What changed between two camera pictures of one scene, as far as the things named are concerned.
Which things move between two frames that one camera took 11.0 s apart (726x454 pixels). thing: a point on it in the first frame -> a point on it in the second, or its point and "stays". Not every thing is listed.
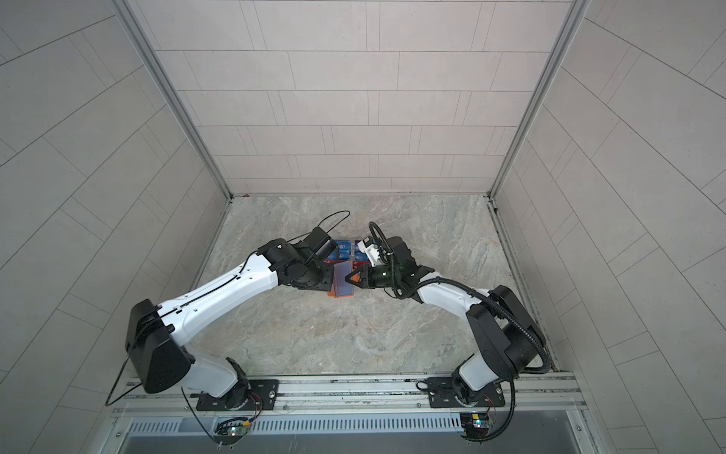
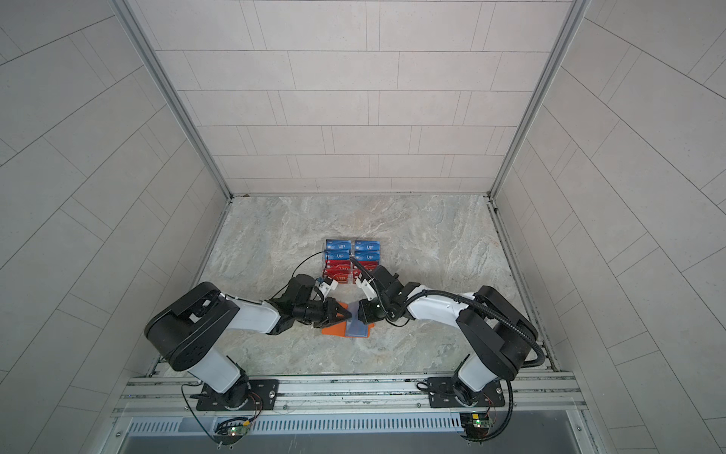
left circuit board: (232, 431) stays
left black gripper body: (317, 277) -> (312, 313)
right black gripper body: (377, 277) -> (372, 311)
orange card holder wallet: (341, 286) -> (351, 327)
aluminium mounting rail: (554, 393) stays
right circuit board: (475, 425) stays
